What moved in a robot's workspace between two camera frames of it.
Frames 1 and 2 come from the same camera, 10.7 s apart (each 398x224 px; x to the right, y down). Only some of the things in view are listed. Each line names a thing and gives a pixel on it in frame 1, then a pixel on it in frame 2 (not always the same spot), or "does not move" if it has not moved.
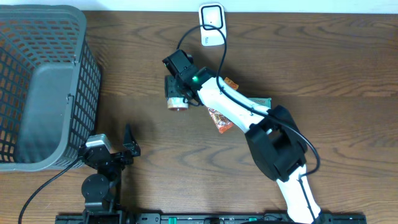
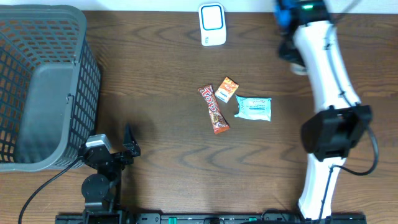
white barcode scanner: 214,15 does not move
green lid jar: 176,104 to 298,69
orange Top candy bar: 222,124 does not move
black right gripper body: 172,85 to 288,47
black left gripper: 126,160 does not move
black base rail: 180,218 does not move
